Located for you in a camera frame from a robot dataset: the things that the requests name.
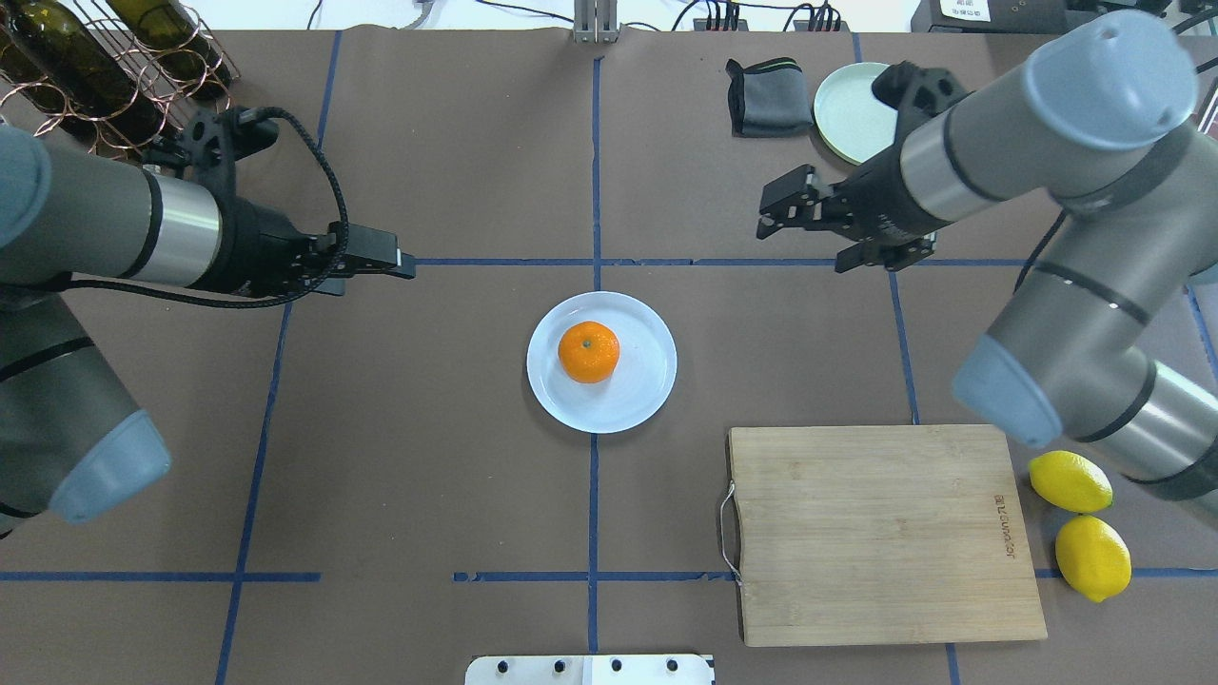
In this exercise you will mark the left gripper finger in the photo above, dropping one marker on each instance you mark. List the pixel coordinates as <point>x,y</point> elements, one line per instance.
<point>373,252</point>

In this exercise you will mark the light blue plate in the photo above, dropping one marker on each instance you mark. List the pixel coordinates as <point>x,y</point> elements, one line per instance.
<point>638,387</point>

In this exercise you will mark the dark wine bottle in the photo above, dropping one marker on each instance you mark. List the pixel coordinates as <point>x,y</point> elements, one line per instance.
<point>56,40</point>
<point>179,45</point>

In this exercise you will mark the light green plate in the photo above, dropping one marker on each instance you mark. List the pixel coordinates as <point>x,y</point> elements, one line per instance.
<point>849,119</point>

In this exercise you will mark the orange fruit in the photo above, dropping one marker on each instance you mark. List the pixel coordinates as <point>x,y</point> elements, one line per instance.
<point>589,352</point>

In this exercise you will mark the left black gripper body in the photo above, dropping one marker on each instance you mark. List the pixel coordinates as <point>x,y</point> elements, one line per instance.
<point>259,246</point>

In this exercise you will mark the yellow lemon outer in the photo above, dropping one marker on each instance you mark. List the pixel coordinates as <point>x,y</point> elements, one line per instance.
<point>1092,558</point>

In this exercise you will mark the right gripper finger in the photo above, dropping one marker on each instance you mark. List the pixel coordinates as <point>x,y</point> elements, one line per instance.
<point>890,257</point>
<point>793,200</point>

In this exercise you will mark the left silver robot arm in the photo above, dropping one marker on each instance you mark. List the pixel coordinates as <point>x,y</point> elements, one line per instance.
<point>75,442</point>

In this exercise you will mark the copper wire bottle rack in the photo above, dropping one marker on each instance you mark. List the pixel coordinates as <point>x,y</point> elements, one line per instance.
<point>23,81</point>

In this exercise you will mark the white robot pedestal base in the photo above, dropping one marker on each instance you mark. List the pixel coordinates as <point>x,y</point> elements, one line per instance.
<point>592,669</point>

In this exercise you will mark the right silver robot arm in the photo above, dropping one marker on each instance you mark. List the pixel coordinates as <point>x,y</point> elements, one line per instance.
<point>1100,118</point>

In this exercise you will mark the grey folded cloth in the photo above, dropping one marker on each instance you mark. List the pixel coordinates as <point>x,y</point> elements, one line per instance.
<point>769,100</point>

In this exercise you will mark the aluminium frame post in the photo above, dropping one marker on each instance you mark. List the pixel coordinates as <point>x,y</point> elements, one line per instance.
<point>595,22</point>

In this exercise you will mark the dark wine bottle rear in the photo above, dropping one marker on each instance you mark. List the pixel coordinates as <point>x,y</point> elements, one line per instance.
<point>179,45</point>

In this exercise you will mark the bamboo cutting board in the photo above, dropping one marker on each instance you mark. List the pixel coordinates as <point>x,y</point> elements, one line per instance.
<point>880,535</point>

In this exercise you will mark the dark wine bottle front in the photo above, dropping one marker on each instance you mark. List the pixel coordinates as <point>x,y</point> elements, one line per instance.
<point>56,40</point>

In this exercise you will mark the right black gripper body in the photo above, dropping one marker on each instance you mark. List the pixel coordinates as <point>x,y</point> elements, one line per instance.
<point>877,202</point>

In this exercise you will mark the yellow lemon near board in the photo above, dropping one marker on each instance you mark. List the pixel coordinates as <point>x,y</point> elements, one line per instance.
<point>1071,482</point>

